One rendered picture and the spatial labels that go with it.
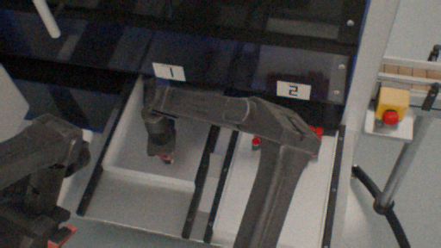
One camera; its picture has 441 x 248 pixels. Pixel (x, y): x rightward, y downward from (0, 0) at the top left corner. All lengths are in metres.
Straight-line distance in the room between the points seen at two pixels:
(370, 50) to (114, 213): 0.75
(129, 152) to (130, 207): 0.17
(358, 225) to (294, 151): 1.56
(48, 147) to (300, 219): 0.68
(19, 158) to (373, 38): 0.75
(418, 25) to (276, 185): 2.34
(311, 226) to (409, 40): 1.79
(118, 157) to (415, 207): 1.40
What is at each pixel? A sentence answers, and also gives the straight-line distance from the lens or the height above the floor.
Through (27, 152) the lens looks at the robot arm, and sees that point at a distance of 0.82.
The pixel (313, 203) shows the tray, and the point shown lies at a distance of 1.31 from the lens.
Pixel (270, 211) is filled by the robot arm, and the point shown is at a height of 1.39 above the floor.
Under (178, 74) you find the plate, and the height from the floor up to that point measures 1.02.
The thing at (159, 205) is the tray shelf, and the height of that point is 0.88.
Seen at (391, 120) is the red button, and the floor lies 1.01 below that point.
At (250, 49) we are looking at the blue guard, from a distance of 1.23.
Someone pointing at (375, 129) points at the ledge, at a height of 0.88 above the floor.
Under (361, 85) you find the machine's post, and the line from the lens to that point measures 1.28.
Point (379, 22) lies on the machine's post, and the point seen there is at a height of 1.29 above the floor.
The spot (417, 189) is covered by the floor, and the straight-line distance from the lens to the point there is 2.40.
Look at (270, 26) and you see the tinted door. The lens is 1.17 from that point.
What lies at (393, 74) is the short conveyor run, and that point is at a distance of 1.46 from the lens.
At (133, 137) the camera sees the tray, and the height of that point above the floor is 0.88.
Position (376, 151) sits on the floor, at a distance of 2.45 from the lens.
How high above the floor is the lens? 2.07
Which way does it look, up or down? 57 degrees down
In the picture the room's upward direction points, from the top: 7 degrees counter-clockwise
